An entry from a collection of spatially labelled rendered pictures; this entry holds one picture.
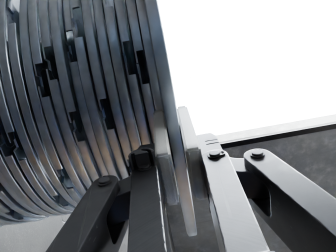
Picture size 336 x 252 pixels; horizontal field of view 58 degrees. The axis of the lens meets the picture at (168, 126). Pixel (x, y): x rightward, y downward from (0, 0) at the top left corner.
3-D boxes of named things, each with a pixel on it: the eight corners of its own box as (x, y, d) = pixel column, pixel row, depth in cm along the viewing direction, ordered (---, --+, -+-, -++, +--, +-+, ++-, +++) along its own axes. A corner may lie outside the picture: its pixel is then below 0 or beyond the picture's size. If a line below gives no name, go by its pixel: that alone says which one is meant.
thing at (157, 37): (115, -165, 23) (125, -167, 23) (156, 53, 50) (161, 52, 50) (183, 235, 13) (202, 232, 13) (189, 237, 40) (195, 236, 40)
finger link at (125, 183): (165, 217, 14) (100, 228, 14) (161, 164, 18) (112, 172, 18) (159, 188, 13) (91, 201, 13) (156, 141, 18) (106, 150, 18)
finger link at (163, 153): (179, 205, 15) (165, 207, 15) (170, 147, 22) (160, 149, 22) (170, 153, 14) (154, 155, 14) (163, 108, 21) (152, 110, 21)
